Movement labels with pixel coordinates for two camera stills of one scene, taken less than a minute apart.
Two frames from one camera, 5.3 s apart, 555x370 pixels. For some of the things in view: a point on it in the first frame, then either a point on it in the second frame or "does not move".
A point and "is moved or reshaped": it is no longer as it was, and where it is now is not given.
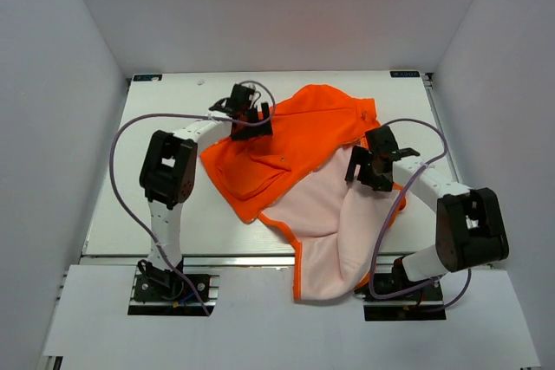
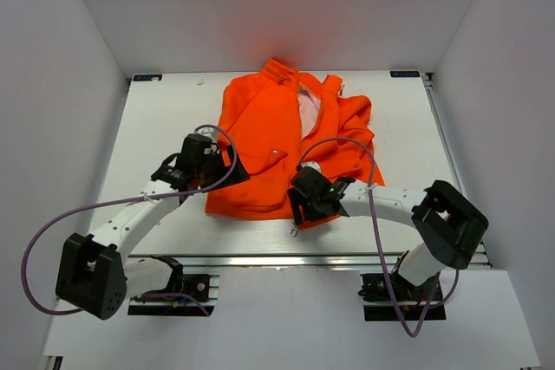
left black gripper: [261, 130] -> [216, 156]
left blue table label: [147, 78] does not move
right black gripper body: [379, 182] -> [310, 205]
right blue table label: [404, 74] does not move
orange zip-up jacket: [295, 181] is moved or reshaped
